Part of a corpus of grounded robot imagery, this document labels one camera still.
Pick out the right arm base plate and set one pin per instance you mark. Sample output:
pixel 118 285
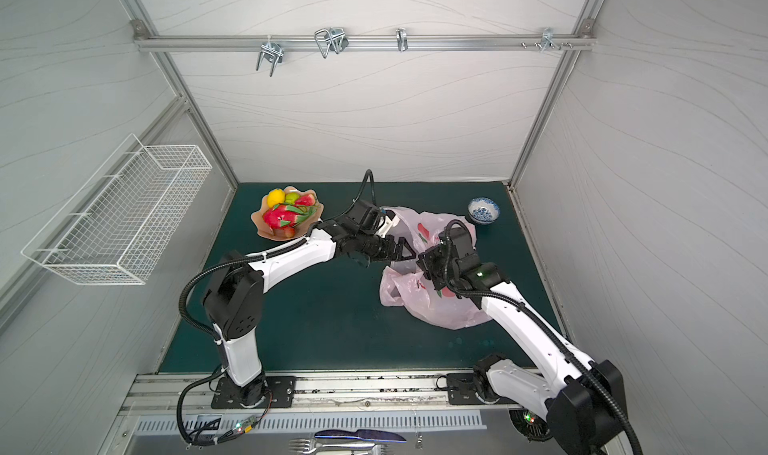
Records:
pixel 460 389

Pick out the dark blue knife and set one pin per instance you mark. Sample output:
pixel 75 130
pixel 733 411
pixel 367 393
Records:
pixel 368 435

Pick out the yellow lemon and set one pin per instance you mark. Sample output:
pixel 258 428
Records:
pixel 275 198

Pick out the white wire basket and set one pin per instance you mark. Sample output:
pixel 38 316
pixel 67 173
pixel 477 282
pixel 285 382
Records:
pixel 114 229

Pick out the silver fork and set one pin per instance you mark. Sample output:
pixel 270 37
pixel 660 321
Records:
pixel 315 446

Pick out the pink dragon fruit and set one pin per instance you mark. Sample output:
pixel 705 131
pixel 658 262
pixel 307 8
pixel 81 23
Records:
pixel 285 215

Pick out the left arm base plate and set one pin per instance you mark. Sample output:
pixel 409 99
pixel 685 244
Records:
pixel 273 391

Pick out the aluminium cross rail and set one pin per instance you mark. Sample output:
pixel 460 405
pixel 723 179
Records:
pixel 357 43

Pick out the metal hook clamp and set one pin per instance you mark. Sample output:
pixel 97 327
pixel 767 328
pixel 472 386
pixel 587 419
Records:
pixel 270 55
pixel 331 40
pixel 401 40
pixel 547 42

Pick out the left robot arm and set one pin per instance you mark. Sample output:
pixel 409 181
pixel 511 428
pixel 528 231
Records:
pixel 226 300

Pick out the pink wavy fruit plate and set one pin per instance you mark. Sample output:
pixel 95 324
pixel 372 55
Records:
pixel 277 235

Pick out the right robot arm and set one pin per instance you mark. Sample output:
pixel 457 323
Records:
pixel 581 402

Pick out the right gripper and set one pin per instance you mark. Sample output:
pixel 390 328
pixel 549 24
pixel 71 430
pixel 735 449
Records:
pixel 432 263

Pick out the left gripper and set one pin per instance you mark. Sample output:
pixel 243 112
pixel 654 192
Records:
pixel 396 253

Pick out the blue white ceramic bowl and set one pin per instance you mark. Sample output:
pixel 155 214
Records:
pixel 483 211

